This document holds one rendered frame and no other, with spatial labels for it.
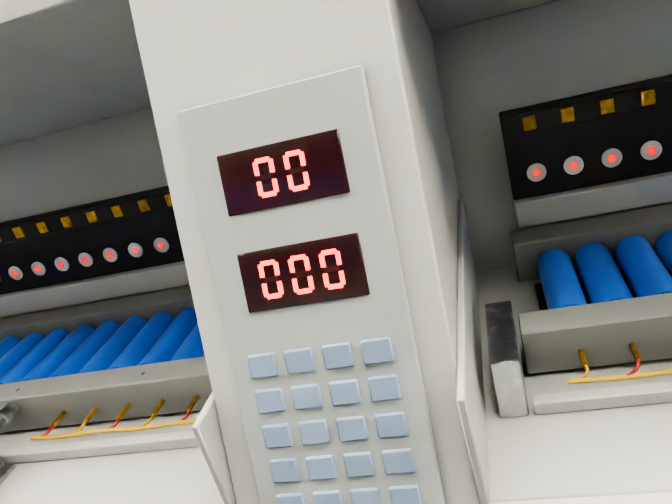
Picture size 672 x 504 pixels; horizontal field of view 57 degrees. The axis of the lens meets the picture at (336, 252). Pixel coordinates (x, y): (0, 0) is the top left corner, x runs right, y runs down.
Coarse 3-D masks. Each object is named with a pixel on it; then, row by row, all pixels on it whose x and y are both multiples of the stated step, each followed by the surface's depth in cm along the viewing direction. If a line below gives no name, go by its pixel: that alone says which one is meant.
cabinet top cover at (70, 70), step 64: (0, 0) 24; (64, 0) 24; (128, 0) 25; (448, 0) 33; (512, 0) 36; (0, 64) 29; (64, 64) 31; (128, 64) 33; (0, 128) 43; (64, 128) 47
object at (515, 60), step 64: (576, 0) 37; (640, 0) 37; (448, 64) 40; (512, 64) 39; (576, 64) 38; (640, 64) 37; (128, 128) 46; (448, 128) 40; (0, 192) 49; (64, 192) 48; (128, 192) 46; (512, 256) 40
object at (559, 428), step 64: (512, 128) 35; (576, 128) 35; (640, 128) 34; (512, 192) 37; (576, 192) 36; (640, 192) 35; (576, 256) 34; (640, 256) 31; (512, 320) 28; (576, 320) 27; (640, 320) 26; (512, 384) 25; (576, 384) 27; (640, 384) 25; (512, 448) 25; (576, 448) 24; (640, 448) 23
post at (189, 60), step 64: (192, 0) 22; (256, 0) 22; (320, 0) 21; (384, 0) 21; (192, 64) 23; (256, 64) 22; (320, 64) 22; (384, 64) 21; (384, 128) 21; (192, 192) 23; (448, 192) 32; (192, 256) 24; (448, 256) 26; (448, 320) 22; (448, 384) 22; (448, 448) 22
